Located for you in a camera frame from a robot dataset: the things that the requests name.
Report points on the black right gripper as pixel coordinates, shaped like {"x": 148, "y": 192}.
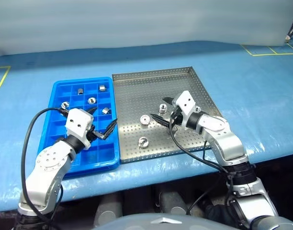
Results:
{"x": 177, "y": 117}

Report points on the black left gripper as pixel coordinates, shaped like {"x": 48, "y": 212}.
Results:
{"x": 92, "y": 135}

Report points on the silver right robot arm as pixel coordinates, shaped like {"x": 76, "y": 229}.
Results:
{"x": 223, "y": 141}

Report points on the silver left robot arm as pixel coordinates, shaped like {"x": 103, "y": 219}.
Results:
{"x": 48, "y": 163}

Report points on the blue compartment tray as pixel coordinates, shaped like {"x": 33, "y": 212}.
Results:
{"x": 62, "y": 92}

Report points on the metal nut middle compartment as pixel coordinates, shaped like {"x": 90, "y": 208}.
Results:
{"x": 91, "y": 100}

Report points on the metal nut compartment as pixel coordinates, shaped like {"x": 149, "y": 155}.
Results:
{"x": 91, "y": 100}
{"x": 65, "y": 105}

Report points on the perforated metal tray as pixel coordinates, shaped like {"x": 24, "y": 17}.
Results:
{"x": 137, "y": 95}

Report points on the metal nut left compartment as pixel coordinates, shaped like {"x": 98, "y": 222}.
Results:
{"x": 65, "y": 105}

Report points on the metal nut near front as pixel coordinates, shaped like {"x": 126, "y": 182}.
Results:
{"x": 143, "y": 142}

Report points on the dark grey rounded shape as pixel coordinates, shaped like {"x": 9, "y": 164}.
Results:
{"x": 108, "y": 208}
{"x": 172, "y": 203}

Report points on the silver robot torso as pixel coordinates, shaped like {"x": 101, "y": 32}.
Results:
{"x": 161, "y": 224}

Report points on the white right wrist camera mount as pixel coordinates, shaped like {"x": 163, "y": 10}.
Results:
{"x": 184, "y": 101}

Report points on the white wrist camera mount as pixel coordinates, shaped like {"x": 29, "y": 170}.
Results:
{"x": 184, "y": 101}
{"x": 77, "y": 122}

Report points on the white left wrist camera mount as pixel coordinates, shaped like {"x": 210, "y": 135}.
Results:
{"x": 77, "y": 122}

